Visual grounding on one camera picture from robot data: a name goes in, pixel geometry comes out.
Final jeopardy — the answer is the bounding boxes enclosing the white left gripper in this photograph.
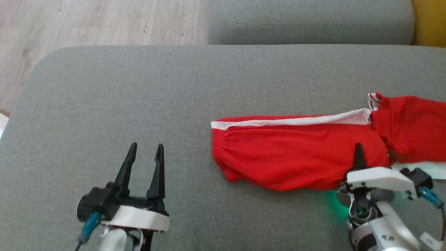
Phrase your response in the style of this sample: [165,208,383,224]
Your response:
[100,142,170,251]

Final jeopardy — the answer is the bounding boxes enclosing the left arm cable blue plug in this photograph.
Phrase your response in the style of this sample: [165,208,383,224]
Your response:
[74,212,102,251]

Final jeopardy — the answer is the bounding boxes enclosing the grey sofa seat cushion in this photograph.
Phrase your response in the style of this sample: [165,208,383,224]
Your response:
[208,0,415,46]

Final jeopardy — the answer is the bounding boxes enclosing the red shorts with 23 print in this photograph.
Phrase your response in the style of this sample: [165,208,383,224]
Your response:
[211,108,391,192]

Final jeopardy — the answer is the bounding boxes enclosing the red shirt with white collar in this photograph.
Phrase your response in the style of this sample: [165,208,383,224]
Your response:
[368,92,446,180]

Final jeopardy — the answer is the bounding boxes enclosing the wide yellow sofa backrest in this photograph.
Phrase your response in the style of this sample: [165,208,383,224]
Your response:
[411,0,446,47]

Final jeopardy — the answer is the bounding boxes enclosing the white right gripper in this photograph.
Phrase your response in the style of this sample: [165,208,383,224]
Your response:
[336,142,417,218]

